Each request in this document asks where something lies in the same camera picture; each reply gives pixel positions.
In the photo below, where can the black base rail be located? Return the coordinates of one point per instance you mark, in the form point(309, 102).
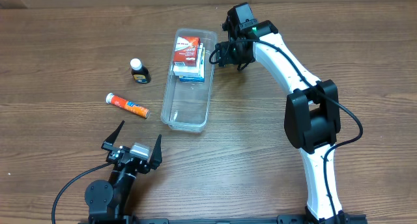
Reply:
point(280, 219)

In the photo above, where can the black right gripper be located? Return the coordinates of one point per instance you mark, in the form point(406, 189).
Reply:
point(225, 57)

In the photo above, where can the clear plastic container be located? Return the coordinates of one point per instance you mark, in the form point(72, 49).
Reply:
point(186, 103)

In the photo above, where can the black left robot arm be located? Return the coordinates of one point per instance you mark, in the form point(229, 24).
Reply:
point(107, 199)

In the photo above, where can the red white small box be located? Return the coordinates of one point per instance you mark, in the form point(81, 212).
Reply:
point(186, 51)

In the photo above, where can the white plaster box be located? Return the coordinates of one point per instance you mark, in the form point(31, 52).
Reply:
point(183, 64)

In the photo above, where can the dark bottle white cap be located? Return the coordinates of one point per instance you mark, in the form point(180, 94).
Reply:
point(139, 72)

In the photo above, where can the orange tablet tube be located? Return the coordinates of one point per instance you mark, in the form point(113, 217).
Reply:
point(127, 105)

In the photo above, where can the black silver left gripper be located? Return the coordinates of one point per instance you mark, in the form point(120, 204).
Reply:
point(108, 145)

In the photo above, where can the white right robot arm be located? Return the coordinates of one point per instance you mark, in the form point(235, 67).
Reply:
point(312, 118)

